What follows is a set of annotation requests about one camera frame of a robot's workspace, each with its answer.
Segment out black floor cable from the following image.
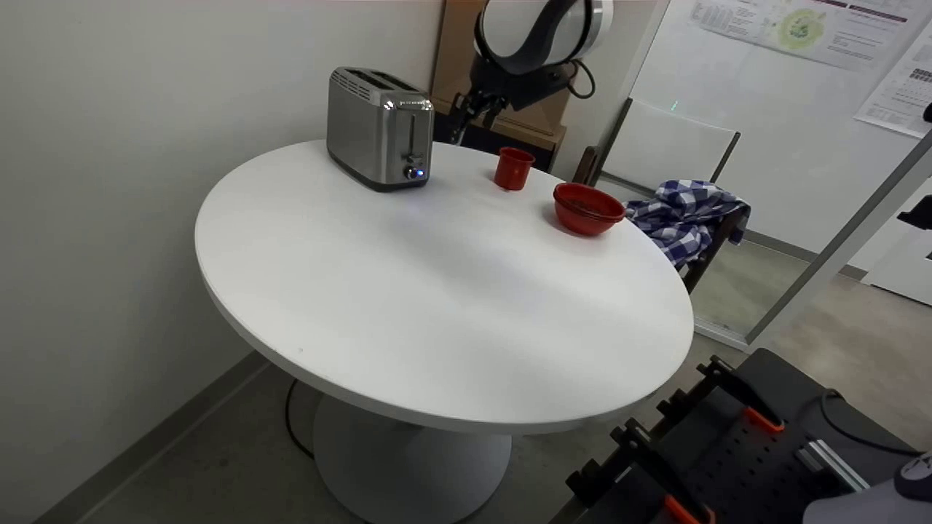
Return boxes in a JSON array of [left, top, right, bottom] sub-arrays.
[[279, 374, 321, 462]]

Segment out large wall poster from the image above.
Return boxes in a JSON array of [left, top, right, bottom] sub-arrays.
[[686, 0, 932, 73]]

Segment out small wall poster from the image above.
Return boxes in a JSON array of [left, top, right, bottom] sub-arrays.
[[855, 41, 932, 140]]

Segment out white leaning panel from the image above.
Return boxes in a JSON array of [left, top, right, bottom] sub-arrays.
[[597, 95, 742, 194]]

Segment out grey metal diagonal bar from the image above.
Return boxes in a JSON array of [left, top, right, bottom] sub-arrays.
[[742, 127, 932, 348]]

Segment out silver two-slot toaster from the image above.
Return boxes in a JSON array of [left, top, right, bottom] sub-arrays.
[[324, 64, 437, 194]]

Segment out red cup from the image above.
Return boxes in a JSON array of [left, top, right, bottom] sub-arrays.
[[493, 144, 538, 194]]

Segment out black stand under cloth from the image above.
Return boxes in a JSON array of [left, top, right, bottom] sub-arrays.
[[678, 203, 753, 294]]

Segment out white round table pedestal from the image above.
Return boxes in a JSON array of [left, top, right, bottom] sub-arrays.
[[309, 390, 516, 524]]

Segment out black robot base box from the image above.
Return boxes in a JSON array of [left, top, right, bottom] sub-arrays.
[[430, 109, 563, 175]]

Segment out red bowl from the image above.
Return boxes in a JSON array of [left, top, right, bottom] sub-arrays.
[[551, 179, 628, 238]]

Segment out blue white checkered cloth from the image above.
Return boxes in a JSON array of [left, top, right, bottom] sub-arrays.
[[622, 176, 753, 277]]

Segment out black clamp rig orange tips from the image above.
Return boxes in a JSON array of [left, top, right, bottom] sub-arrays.
[[560, 345, 932, 524]]

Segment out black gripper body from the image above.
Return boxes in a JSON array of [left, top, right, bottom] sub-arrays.
[[468, 56, 597, 109]]

